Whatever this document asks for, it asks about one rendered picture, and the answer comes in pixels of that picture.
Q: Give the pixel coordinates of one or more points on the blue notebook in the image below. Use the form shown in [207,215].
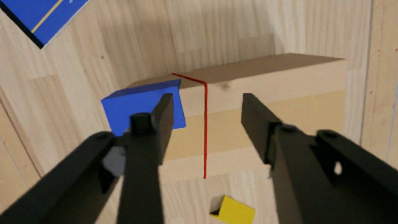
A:
[42,20]

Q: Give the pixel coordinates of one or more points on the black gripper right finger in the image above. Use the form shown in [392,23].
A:
[303,192]

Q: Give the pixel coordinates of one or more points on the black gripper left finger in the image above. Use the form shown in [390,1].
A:
[74,193]

